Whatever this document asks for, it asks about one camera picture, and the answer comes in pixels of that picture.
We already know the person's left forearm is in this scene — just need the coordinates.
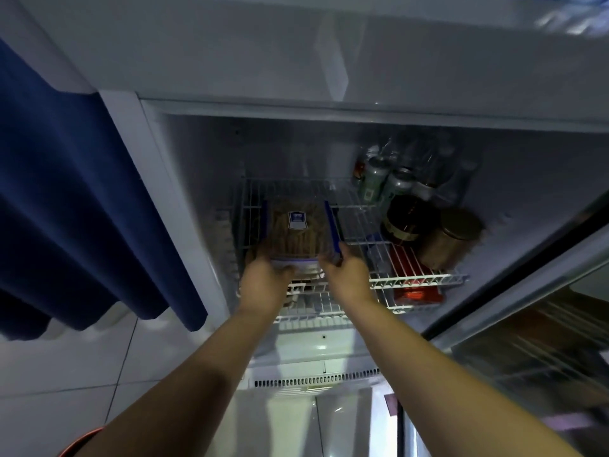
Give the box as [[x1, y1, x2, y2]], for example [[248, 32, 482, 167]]
[[75, 299, 287, 457]]

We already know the white display refrigerator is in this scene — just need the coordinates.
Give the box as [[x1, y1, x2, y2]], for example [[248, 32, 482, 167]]
[[0, 0, 609, 395]]

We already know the clear blue-clipped plastic container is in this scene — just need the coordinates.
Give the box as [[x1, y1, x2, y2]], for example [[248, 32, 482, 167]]
[[260, 197, 345, 268]]

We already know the dark glass jar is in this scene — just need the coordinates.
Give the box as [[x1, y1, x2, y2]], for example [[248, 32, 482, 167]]
[[380, 194, 440, 247]]

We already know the gold round tin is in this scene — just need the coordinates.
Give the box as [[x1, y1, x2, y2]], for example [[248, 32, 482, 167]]
[[417, 208, 485, 273]]

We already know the person's right hand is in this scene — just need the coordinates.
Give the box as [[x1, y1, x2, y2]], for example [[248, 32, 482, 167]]
[[318, 241, 377, 306]]

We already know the green drink can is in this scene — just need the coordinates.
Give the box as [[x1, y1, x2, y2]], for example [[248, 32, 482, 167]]
[[359, 156, 392, 204], [380, 167, 416, 211]]

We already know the group of cans and jars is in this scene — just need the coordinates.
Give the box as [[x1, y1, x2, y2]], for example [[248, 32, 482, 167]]
[[380, 130, 480, 205]]

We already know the person's right forearm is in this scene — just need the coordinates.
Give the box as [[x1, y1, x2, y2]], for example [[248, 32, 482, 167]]
[[341, 295, 570, 457]]

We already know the person's left hand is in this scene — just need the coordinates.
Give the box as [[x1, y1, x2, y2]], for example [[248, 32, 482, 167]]
[[237, 247, 299, 315]]

